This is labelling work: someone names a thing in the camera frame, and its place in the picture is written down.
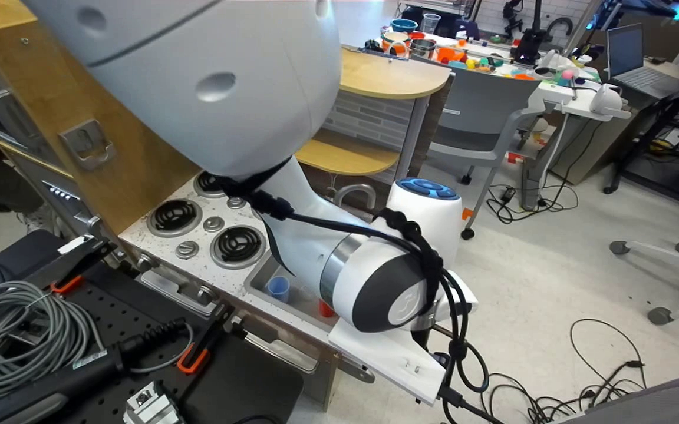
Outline black orange clamp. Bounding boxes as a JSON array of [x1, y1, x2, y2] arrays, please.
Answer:
[[171, 301, 233, 380]]

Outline light grey chair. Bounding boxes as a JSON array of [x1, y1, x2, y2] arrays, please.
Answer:
[[560, 367, 679, 424]]

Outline white chair base with casters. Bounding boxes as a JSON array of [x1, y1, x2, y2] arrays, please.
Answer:
[[605, 234, 679, 330]]

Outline white cluttered table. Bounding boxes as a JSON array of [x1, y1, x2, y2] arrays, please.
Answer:
[[465, 43, 643, 192]]

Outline orange plastic toy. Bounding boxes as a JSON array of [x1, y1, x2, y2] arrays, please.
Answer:
[[431, 43, 468, 69]]

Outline small orange clamp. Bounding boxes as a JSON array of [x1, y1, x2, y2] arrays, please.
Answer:
[[44, 270, 89, 301]]

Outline tangled black floor cables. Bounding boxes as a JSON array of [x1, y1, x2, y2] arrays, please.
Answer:
[[476, 314, 651, 424]]

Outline white round object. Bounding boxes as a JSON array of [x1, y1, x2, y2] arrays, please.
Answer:
[[588, 82, 626, 122]]

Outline white labelled device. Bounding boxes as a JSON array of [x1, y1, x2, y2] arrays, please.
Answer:
[[120, 380, 181, 424]]

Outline black perforated robot table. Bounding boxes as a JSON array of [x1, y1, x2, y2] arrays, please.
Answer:
[[0, 226, 309, 424]]

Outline grey laptop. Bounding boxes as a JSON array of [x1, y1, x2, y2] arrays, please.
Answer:
[[600, 21, 679, 105]]

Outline black metal rack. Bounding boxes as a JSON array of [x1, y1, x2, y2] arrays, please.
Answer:
[[600, 73, 679, 218]]

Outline grey plate on wood panel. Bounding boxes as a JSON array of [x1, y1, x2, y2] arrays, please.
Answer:
[[57, 116, 116, 173]]

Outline grey white office chair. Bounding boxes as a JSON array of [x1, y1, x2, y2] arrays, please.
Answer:
[[424, 69, 575, 244]]

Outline silver metal bracket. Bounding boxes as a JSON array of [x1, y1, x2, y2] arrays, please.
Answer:
[[55, 232, 99, 259]]

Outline grey toy sink basin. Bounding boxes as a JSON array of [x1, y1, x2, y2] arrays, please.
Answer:
[[246, 252, 334, 327]]

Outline black stand on table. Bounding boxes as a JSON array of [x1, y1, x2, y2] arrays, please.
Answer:
[[506, 0, 580, 66]]

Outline black power cable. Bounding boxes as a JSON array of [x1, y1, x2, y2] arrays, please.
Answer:
[[112, 315, 201, 378]]

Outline blue cup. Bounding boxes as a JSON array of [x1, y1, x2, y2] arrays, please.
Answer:
[[267, 274, 295, 305]]

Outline coiled grey cable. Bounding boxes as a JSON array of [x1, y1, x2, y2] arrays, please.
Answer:
[[0, 279, 110, 401]]

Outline blue round container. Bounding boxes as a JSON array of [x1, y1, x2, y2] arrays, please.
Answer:
[[388, 17, 421, 39]]

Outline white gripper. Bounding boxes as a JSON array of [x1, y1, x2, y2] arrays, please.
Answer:
[[325, 315, 447, 407]]

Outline round black toy stove burner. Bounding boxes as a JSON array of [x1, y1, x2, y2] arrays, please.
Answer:
[[147, 195, 206, 241], [190, 169, 228, 198], [207, 224, 268, 271]]

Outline black floor cable bundle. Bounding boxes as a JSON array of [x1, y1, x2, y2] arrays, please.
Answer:
[[481, 175, 584, 228]]

